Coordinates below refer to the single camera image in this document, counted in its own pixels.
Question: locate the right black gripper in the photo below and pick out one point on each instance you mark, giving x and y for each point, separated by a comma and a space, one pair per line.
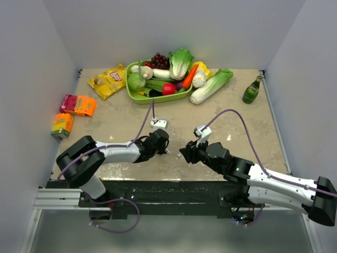
190, 151

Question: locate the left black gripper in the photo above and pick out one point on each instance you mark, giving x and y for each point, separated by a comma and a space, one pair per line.
162, 149

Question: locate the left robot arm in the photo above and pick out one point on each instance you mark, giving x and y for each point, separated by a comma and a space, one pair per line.
79, 163

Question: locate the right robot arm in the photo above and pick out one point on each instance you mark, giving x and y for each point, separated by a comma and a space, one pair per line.
315, 198

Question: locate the green plastic tray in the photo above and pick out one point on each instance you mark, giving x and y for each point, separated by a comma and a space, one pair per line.
142, 100

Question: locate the dark green leafy vegetable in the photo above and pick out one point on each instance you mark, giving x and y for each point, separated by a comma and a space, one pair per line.
156, 84

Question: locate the purple onion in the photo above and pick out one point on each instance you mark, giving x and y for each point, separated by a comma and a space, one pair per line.
178, 85

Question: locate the round green cabbage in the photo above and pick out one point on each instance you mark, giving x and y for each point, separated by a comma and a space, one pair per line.
136, 82

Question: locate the orange carrot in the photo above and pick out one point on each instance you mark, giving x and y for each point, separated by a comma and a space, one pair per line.
188, 80

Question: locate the white daikon radish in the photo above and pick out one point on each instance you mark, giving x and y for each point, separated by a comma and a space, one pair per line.
161, 74

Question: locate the beige mushroom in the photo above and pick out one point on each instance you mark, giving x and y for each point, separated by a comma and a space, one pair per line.
146, 72

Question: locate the yellow Lays chips bag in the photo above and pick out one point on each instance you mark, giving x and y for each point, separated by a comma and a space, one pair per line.
109, 82

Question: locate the purple grapes bunch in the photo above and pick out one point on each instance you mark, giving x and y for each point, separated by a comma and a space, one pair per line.
159, 61

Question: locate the green lettuce head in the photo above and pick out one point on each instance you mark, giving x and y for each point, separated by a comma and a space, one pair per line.
180, 61

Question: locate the large napa cabbage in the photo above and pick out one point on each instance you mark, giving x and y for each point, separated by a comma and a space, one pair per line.
219, 79

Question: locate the green glass bottle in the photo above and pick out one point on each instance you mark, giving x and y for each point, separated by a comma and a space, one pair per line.
252, 91

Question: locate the pink orange snack pack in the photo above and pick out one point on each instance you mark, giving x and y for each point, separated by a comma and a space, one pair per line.
78, 105

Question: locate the orange green juice box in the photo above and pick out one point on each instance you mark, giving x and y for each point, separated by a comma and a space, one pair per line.
62, 125

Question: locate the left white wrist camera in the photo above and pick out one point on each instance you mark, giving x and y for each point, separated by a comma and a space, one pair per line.
159, 124

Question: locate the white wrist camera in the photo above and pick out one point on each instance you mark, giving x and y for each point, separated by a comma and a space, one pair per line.
159, 124
202, 133

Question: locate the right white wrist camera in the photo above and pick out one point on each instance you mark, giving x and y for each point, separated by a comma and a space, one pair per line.
202, 133

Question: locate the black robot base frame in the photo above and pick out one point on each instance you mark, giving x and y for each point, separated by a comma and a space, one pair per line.
172, 198

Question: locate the aluminium extrusion rail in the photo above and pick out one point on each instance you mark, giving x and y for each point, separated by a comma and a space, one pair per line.
57, 199

